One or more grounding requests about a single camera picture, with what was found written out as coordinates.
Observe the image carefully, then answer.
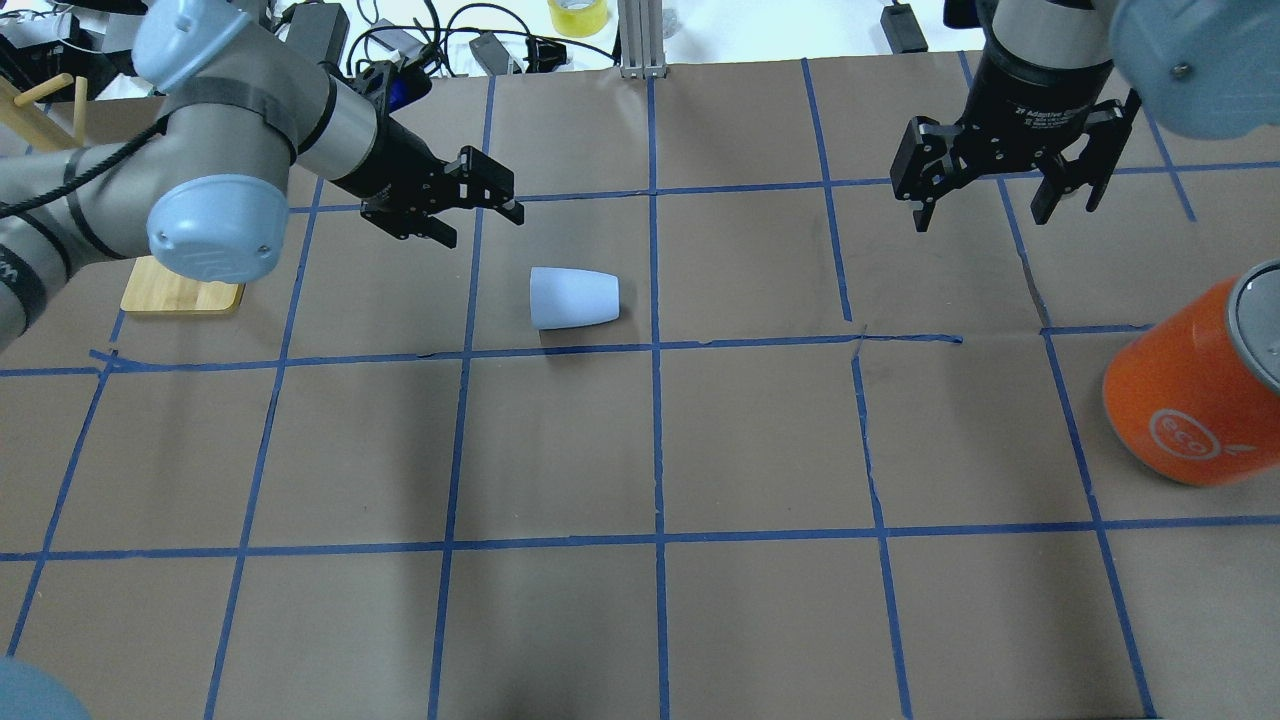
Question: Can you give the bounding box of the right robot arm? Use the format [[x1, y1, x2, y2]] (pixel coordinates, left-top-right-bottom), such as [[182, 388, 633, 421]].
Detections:
[[890, 1, 1279, 232]]

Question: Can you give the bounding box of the black power adapter right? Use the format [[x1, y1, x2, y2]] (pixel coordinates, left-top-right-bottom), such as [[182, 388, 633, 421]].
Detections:
[[879, 1, 929, 55]]

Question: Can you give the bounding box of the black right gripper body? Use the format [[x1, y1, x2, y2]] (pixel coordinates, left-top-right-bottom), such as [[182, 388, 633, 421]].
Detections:
[[956, 29, 1114, 186]]

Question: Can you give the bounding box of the white plastic cup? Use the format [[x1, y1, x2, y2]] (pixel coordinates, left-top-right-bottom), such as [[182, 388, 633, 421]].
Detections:
[[529, 266, 621, 331]]

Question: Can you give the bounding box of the black power adapter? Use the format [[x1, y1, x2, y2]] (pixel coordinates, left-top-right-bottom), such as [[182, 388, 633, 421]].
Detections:
[[879, 1, 929, 55], [276, 1, 349, 76]]

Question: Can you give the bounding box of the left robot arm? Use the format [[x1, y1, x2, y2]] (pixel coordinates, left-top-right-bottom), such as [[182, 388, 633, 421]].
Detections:
[[1, 1, 525, 346]]

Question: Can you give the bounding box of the aluminium frame post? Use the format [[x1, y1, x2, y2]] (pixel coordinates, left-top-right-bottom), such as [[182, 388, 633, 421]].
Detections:
[[616, 0, 669, 79]]

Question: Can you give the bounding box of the orange cylindrical canister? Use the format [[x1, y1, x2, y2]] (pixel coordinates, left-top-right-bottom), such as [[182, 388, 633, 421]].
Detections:
[[1102, 260, 1279, 487]]

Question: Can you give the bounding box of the wooden mug tree stand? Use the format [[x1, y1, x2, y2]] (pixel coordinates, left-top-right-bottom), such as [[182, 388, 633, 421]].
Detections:
[[0, 72, 246, 316]]

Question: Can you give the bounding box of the yellow tape roll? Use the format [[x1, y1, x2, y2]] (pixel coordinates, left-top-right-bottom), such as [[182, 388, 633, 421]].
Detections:
[[547, 0, 609, 38]]

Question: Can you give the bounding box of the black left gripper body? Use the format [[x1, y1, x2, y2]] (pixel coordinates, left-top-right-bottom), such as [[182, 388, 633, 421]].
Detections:
[[333, 61, 460, 240]]

